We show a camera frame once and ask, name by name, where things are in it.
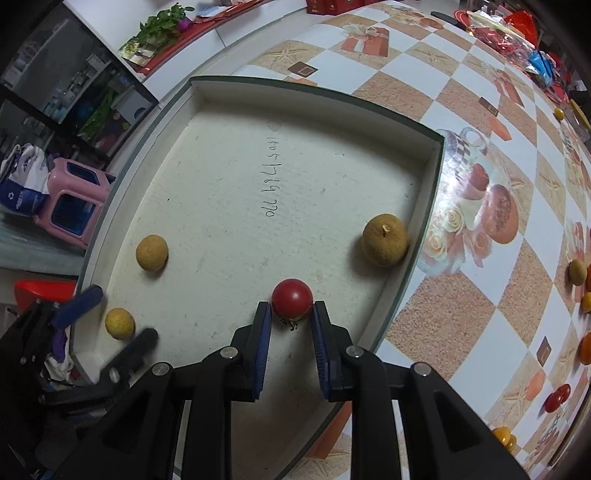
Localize pile of plastic bags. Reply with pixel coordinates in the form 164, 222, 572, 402
455, 7, 573, 107

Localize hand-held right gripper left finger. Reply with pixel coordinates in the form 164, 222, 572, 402
51, 301, 273, 480

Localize purple and white cloth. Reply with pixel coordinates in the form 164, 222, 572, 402
44, 323, 75, 384

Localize brown longan with stem mark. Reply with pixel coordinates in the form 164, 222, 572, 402
361, 213, 409, 267

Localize white printed plastic bag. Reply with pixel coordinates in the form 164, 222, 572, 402
0, 143, 51, 217

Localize red runner cloth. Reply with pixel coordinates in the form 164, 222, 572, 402
134, 14, 222, 75

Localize red gift boxes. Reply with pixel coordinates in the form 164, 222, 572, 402
307, 0, 384, 16

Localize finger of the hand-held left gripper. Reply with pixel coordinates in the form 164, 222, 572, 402
52, 284, 105, 330
39, 328, 160, 407

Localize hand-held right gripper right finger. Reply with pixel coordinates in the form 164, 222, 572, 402
310, 300, 532, 480

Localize printed photo card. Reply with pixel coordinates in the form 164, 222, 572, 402
117, 37, 157, 68

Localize green potted plant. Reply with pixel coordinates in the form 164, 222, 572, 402
137, 2, 195, 47

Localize white cardboard box tray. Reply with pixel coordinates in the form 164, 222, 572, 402
69, 75, 445, 480

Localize checkered printed tablecloth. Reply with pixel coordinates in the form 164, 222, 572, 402
231, 0, 591, 480

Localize dark glass cabinet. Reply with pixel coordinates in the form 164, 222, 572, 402
0, 4, 160, 162

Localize pink plastic stool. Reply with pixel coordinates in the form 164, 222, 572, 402
32, 157, 116, 250

